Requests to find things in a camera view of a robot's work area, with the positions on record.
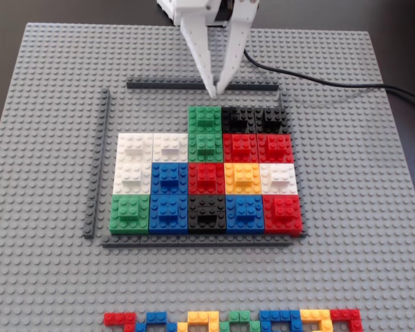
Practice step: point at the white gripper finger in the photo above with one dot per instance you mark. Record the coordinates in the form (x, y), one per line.
(237, 45)
(198, 45)

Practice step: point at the green Lego cube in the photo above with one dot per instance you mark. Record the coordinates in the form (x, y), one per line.
(205, 119)
(129, 212)
(205, 148)

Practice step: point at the black Lego cube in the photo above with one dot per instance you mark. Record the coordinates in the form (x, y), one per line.
(237, 119)
(271, 119)
(207, 212)

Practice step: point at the red Lego cube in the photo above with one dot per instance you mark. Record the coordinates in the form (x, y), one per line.
(283, 212)
(240, 147)
(207, 178)
(276, 147)

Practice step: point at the white Lego cube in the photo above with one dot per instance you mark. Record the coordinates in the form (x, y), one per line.
(132, 178)
(278, 178)
(135, 147)
(170, 147)

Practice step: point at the yellow Lego cube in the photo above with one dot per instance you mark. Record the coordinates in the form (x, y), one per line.
(242, 178)

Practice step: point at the blue Lego cube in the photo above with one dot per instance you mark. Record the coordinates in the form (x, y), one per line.
(168, 212)
(245, 212)
(169, 178)

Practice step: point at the grey studded Lego baseplate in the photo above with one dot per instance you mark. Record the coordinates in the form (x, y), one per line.
(38, 138)

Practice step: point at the green flat brick shape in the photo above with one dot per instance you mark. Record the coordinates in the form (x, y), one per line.
(238, 315)

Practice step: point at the yellow flat brick shape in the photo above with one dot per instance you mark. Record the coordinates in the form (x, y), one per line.
(314, 314)
(200, 316)

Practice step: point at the blue flat brick shape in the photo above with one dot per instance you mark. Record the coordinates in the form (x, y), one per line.
(155, 317)
(280, 315)

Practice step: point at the red flat brick shape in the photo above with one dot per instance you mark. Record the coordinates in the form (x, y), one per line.
(346, 314)
(117, 318)

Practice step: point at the dark grey Lego rail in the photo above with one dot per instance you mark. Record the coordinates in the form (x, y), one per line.
(159, 83)
(193, 241)
(98, 155)

